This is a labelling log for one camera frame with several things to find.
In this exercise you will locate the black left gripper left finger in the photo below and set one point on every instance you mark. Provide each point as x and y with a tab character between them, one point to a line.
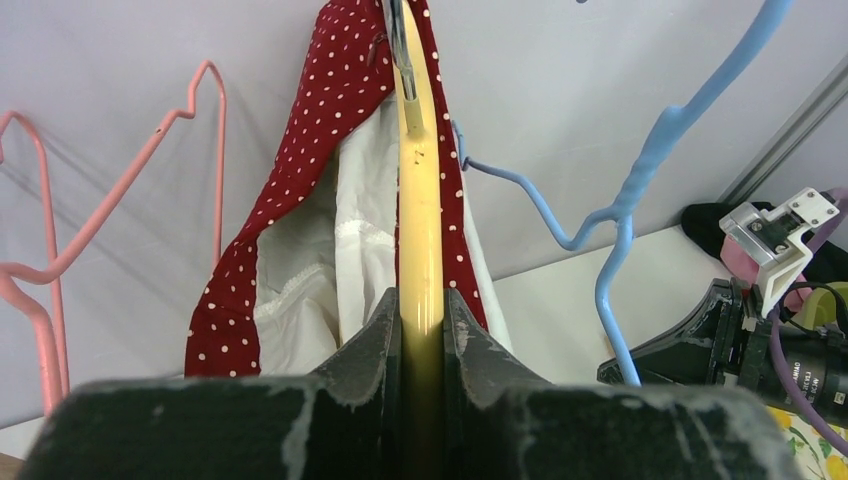
366	369

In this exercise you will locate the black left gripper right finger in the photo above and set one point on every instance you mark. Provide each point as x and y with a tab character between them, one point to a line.
477	368

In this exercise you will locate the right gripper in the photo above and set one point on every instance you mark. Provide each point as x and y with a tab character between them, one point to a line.
723	341

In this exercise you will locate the red polka dot skirt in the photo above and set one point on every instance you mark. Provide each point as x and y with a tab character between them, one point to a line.
318	250

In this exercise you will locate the yellow hanger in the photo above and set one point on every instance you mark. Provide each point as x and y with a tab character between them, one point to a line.
419	251

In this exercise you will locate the blue wire hanger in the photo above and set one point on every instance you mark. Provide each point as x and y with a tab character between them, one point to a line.
670	126

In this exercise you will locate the lemon print skirt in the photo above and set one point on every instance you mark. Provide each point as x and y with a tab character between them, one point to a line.
814	456

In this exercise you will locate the pink garment in corner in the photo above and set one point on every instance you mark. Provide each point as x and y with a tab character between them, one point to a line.
740	265

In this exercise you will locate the olive green plastic basket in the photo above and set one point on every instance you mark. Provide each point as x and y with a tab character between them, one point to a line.
817	310

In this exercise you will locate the black garment behind basket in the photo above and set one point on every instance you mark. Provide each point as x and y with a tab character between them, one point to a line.
700	223

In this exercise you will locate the right aluminium frame post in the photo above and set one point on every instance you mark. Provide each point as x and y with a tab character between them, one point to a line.
827	96

